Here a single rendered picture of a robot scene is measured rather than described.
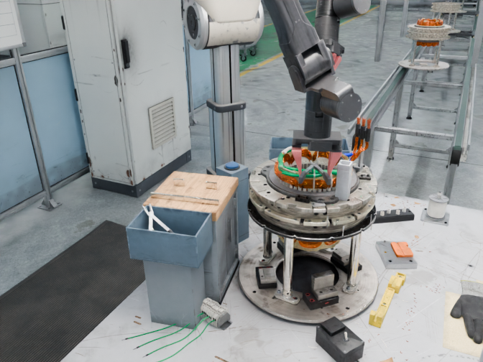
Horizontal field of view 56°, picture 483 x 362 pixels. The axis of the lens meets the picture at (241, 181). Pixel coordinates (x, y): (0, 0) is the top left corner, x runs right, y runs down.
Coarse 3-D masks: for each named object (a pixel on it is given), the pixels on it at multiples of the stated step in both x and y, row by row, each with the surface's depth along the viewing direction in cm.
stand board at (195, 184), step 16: (176, 176) 126; (192, 176) 126; (208, 176) 126; (224, 176) 126; (160, 192) 118; (176, 192) 117; (192, 192) 117; (208, 192) 117; (224, 192) 117; (192, 208) 110; (208, 208) 110
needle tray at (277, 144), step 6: (276, 138) 152; (282, 138) 152; (288, 138) 152; (270, 144) 146; (276, 144) 153; (282, 144) 153; (288, 144) 153; (306, 144) 152; (342, 144) 151; (348, 144) 145; (270, 150) 143; (276, 150) 143; (282, 150) 143; (342, 150) 141; (348, 150) 142; (270, 156) 144; (276, 156) 144
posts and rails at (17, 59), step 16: (16, 48) 285; (64, 48) 319; (0, 64) 277; (16, 64) 287; (192, 96) 482; (32, 112) 304; (192, 112) 488; (32, 128) 306; (80, 176) 355; (48, 192) 329; (16, 208) 305
